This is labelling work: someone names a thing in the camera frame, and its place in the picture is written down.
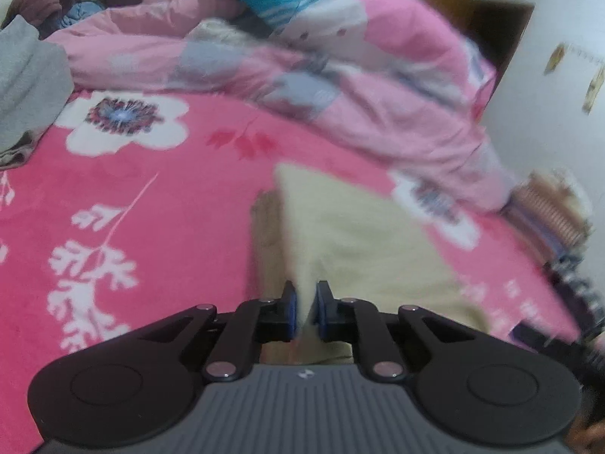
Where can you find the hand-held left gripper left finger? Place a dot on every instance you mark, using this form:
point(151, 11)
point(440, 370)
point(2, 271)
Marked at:
point(292, 317)

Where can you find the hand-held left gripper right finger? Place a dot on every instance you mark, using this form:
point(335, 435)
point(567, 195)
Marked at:
point(321, 317)

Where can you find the beige pants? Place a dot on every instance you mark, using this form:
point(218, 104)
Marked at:
point(359, 246)

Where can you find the cream folded cloth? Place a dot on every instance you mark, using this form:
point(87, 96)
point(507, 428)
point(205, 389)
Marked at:
point(562, 184)

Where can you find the pink floral blanket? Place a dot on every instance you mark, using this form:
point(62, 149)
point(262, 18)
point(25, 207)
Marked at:
point(165, 222)

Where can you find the pink patterned duvet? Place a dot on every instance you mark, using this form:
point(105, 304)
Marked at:
point(378, 104)

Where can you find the white knitted cloth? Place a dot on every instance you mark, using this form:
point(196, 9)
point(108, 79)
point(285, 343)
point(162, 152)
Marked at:
point(215, 33)

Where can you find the wooden door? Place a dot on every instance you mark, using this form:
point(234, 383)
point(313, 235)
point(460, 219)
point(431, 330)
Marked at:
point(477, 14)

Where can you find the grey garment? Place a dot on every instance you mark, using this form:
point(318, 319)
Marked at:
point(28, 85)

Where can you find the light blue cloth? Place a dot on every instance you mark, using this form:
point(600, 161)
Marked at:
point(71, 16)

